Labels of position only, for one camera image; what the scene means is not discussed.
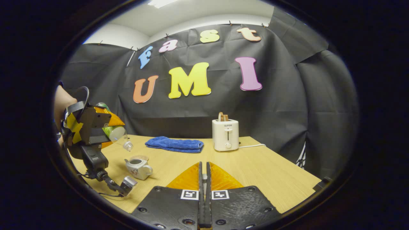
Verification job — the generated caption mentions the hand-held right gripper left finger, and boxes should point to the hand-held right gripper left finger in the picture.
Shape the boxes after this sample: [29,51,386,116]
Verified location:
[131,161,205,230]

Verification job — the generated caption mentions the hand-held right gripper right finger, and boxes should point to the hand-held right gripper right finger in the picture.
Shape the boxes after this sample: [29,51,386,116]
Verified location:
[206,161,283,230]

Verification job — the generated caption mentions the clear green-label water bottle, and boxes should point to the clear green-label water bottle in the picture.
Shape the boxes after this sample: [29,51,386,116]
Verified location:
[96,102,134,152]

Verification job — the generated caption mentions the white ceramic teacup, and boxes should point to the white ceramic teacup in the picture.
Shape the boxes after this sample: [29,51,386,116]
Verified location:
[124,158,154,180]

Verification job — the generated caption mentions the blue folded towel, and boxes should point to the blue folded towel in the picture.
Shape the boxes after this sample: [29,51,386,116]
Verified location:
[145,136,205,153]

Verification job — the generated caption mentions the white toaster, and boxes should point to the white toaster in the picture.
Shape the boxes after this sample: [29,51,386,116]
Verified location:
[212,119,240,152]

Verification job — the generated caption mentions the white patterned panel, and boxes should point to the white patterned panel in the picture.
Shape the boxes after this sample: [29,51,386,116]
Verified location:
[295,142,307,169]

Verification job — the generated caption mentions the black backdrop cloth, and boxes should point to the black backdrop cloth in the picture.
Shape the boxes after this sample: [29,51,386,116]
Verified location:
[60,6,360,180]

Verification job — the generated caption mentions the ceiling light panel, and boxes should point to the ceiling light panel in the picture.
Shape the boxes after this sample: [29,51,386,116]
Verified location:
[148,0,180,9]

